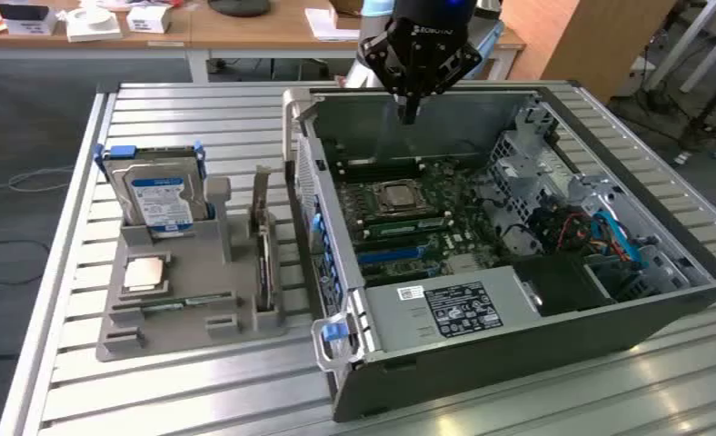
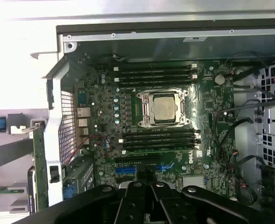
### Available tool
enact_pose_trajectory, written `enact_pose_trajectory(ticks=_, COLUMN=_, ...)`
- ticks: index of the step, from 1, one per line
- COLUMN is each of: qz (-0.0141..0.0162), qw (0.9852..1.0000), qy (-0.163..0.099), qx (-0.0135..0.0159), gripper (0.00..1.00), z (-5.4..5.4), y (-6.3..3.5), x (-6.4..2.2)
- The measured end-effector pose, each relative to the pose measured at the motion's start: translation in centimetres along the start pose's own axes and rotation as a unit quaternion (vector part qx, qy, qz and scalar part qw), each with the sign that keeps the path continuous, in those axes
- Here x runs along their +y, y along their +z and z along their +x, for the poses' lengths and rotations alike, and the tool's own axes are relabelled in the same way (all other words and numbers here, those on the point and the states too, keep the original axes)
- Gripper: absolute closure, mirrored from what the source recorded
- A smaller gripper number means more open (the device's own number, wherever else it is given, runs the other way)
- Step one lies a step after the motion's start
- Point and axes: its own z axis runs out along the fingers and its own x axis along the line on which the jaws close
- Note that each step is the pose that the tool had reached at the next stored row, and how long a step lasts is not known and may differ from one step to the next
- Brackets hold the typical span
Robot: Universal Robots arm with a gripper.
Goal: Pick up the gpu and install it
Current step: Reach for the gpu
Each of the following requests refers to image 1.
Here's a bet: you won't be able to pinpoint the grey printed parts rack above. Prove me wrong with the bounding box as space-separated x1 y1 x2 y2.
95 175 293 363

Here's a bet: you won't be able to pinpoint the white box with round dish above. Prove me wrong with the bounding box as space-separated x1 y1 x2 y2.
63 5 123 44

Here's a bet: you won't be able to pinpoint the brown cardboard box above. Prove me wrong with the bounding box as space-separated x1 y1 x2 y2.
327 0 365 19

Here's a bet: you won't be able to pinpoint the black floor cable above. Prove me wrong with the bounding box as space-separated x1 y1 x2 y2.
0 240 50 285

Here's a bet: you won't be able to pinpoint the black open PC case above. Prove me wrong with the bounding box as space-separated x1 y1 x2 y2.
282 85 716 423

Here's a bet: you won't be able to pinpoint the white box black top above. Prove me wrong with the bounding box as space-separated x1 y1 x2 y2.
0 3 58 35

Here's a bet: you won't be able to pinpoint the white floor cable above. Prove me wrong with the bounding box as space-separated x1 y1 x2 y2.
0 163 75 192

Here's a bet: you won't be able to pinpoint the black round stand base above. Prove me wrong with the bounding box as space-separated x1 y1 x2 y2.
206 0 273 18

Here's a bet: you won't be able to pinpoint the silver CPU chip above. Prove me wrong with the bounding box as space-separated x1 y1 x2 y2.
382 184 420 208
122 258 166 292

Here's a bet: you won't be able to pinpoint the red orange wires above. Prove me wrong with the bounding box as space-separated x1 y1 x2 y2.
561 212 593 250

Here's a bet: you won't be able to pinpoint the wooden cabinet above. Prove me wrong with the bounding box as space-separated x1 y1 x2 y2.
500 0 681 104

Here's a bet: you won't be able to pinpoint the green motherboard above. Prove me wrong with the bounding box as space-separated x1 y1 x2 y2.
333 154 517 287

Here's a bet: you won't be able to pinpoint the grey power supply unit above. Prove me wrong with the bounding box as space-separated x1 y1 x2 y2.
363 265 541 353

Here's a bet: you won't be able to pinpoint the white labelled box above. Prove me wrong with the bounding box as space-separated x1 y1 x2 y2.
126 4 174 35

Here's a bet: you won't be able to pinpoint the black wheeled stand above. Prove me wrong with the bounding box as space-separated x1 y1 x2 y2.
672 58 716 167

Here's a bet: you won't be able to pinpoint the blue expansion slot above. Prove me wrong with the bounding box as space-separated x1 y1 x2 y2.
357 244 432 265

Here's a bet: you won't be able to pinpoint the wooden desk white frame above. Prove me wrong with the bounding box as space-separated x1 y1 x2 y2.
0 0 193 83
189 0 528 83

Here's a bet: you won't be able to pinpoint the white pedestal box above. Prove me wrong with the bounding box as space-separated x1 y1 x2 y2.
609 54 660 99

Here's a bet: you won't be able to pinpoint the blue flat wire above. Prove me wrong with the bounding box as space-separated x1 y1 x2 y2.
590 209 649 270

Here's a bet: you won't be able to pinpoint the metal disk bay cage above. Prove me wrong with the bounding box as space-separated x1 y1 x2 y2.
488 129 584 253

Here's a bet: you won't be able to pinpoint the white table frame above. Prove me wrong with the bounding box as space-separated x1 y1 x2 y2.
640 0 716 94

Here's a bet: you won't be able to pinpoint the metal CPU socket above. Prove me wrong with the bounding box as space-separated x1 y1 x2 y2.
374 179 438 214

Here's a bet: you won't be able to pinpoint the graphics card with black shroud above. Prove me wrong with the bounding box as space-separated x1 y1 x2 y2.
246 164 283 314

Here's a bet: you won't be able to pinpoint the hard disk in blue carrier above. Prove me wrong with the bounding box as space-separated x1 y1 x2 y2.
94 141 214 240

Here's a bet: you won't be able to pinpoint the white paper stack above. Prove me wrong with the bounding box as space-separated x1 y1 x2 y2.
303 7 363 43

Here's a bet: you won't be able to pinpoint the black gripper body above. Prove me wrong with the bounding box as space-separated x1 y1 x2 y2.
387 0 478 95

